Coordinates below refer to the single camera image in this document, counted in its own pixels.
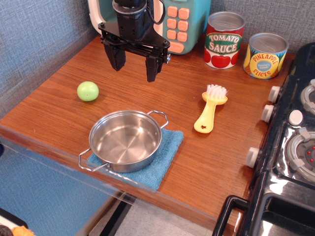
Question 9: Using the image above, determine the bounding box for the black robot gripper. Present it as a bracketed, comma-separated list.
[98, 4, 170, 83]

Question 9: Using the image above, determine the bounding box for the green toy pear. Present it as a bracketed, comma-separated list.
[77, 81, 99, 102]

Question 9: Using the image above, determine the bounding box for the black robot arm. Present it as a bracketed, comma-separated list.
[98, 0, 170, 82]

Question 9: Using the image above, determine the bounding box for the stainless steel pot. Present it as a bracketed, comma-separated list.
[78, 110, 169, 173]

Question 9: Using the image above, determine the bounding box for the teal toy microwave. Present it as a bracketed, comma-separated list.
[87, 0, 211, 55]

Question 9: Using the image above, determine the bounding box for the yellow dish brush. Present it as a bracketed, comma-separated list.
[194, 84, 228, 134]

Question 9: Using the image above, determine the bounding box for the tomato sauce can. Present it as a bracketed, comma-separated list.
[204, 11, 246, 69]

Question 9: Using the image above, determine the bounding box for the blue cloth mat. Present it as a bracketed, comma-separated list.
[98, 128, 184, 192]

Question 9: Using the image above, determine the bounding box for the pineapple slices can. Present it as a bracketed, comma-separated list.
[243, 32, 289, 80]

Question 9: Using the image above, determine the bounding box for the white stove knob middle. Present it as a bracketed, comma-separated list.
[261, 105, 274, 123]

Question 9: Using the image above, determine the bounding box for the white stove knob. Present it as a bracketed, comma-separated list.
[245, 147, 260, 168]
[268, 86, 281, 104]
[261, 105, 274, 123]

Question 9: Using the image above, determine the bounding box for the white stove knob top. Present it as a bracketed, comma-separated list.
[268, 86, 281, 104]

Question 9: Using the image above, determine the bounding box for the white stove knob bottom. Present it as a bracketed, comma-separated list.
[245, 147, 260, 168]

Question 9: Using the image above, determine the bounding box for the black toy stove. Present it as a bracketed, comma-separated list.
[233, 43, 315, 236]

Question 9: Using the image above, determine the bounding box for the black oven door handle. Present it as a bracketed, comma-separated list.
[212, 195, 249, 236]

